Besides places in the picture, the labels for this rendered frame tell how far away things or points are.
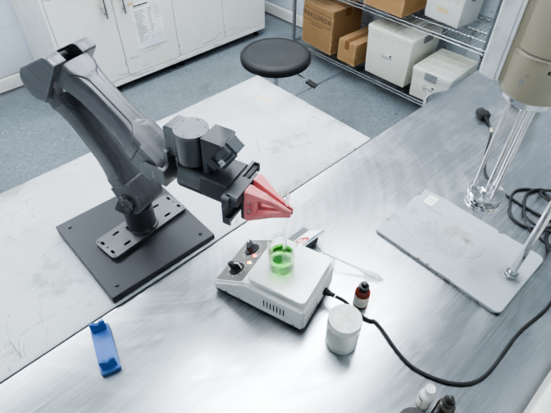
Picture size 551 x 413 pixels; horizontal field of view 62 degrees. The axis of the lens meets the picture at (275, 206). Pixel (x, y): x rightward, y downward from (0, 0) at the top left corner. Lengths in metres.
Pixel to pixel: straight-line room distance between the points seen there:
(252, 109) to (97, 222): 0.59
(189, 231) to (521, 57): 0.70
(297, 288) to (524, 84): 0.48
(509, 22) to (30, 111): 3.02
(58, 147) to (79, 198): 1.81
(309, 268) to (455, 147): 0.65
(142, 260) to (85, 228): 0.17
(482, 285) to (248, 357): 0.49
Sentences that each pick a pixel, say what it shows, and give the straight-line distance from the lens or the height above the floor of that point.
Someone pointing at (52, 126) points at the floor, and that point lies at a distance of 3.21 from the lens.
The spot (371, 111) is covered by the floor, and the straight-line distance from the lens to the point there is 3.09.
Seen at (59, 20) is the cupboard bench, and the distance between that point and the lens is 3.05.
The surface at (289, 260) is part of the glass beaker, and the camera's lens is 0.81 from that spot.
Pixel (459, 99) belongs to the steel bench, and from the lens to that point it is 1.56.
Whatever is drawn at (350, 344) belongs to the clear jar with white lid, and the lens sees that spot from 0.84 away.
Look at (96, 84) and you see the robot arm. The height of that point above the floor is 1.28.
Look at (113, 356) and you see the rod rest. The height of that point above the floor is 0.94.
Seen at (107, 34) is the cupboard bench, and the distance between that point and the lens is 3.20.
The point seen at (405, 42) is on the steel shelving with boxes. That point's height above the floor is 0.43.
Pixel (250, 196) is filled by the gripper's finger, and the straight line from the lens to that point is 0.71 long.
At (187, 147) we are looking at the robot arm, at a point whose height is 1.24.
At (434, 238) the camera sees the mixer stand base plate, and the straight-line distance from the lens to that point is 1.06.
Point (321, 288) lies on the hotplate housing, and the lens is 0.87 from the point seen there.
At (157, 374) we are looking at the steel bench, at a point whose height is 0.90.
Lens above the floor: 1.67
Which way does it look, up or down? 45 degrees down
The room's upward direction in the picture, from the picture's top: straight up
